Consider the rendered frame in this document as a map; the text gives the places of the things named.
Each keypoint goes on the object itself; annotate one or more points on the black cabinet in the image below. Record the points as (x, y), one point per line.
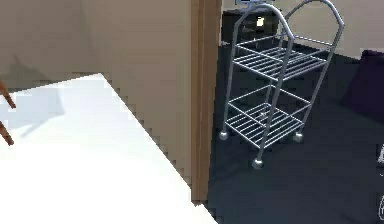
(250, 23)

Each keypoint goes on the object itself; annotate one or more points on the dark purple sofa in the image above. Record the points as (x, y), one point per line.
(366, 83)

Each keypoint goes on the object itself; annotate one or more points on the white patterned object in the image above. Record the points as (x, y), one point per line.
(381, 206)

